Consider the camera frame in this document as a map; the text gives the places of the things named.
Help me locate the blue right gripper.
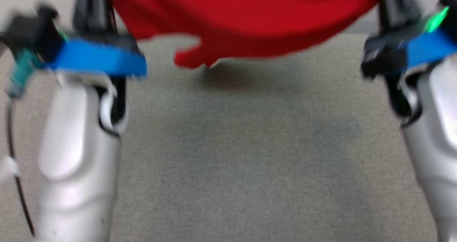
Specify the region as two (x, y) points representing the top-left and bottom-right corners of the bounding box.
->
(360, 0), (457, 80)

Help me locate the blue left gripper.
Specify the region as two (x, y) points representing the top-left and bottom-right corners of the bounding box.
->
(46, 0), (147, 77)

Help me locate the red jersey with white sleeves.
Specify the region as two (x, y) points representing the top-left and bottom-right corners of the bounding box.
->
(109, 0), (380, 70)

